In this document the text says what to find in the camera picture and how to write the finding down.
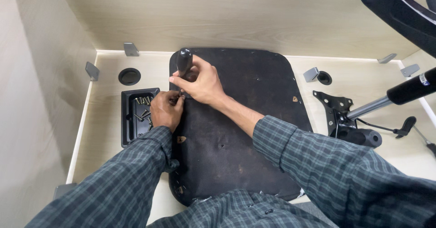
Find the person's right hand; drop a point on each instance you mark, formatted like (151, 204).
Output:
(204, 83)

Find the person's left hand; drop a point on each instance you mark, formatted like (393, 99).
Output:
(164, 111)

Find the pile of silver screws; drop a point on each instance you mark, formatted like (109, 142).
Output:
(144, 113)

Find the black plastic tray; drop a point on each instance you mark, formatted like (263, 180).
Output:
(128, 119)

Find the black chair seat base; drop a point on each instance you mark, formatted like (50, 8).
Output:
(245, 136)

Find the person's plaid shirt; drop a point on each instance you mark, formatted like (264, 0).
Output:
(238, 211)

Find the black chair tilt mechanism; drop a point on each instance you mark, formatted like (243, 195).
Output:
(335, 113)

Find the chair gas lift cylinder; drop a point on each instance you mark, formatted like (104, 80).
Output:
(408, 91)

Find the black adjustment lever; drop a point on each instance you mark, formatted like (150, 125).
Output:
(407, 125)

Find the black chair part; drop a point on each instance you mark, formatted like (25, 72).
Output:
(402, 15)

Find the thin screwdriver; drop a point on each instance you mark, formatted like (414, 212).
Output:
(427, 142)

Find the grey metal bracket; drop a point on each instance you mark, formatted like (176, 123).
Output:
(409, 70)
(387, 58)
(92, 71)
(64, 189)
(130, 49)
(310, 74)

